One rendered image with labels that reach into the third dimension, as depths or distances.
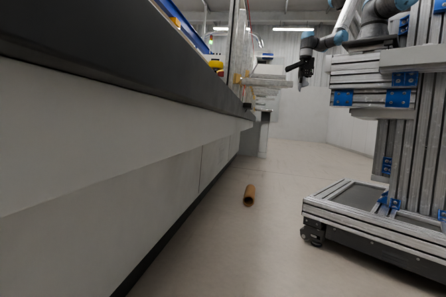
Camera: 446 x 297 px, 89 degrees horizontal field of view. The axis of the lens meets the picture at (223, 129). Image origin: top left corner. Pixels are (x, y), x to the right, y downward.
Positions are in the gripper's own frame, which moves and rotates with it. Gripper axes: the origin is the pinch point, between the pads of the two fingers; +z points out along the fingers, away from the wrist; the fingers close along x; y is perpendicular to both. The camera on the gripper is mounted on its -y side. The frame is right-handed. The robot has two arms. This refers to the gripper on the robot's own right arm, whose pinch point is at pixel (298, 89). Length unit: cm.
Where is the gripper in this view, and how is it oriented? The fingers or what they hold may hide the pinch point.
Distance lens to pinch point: 150.5
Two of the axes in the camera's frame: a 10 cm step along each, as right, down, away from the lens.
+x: 1.7, -0.3, 9.8
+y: 9.8, 0.9, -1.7
